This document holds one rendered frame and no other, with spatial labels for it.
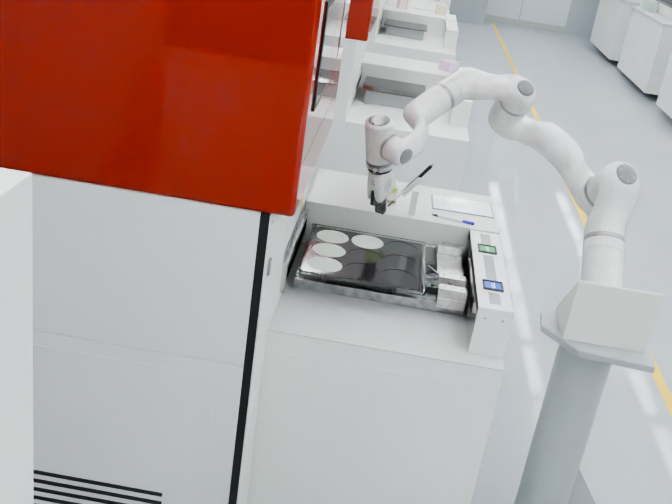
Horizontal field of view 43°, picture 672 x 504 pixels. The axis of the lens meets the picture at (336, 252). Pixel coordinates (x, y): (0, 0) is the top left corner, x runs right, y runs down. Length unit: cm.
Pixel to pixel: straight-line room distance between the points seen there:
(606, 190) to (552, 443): 78
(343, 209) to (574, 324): 80
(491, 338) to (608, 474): 133
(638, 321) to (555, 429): 43
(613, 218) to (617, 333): 34
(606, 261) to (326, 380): 88
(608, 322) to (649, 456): 128
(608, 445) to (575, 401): 104
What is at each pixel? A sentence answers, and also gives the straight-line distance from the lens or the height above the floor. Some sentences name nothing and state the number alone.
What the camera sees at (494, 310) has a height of 96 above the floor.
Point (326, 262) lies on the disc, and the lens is 249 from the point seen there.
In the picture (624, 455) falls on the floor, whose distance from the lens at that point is 366.
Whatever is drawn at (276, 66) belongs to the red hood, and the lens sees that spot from 181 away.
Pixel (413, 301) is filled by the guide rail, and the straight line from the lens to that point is 248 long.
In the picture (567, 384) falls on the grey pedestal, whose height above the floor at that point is 66.
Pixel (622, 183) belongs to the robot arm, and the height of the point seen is 123.
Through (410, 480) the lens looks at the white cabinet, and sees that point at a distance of 247.
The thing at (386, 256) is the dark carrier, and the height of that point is 90.
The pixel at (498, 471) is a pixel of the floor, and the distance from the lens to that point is 333.
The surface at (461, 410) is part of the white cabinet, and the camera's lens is 234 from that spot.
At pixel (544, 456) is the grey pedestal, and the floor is 39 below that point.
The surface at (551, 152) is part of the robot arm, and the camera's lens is 269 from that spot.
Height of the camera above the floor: 192
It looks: 24 degrees down
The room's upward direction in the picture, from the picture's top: 9 degrees clockwise
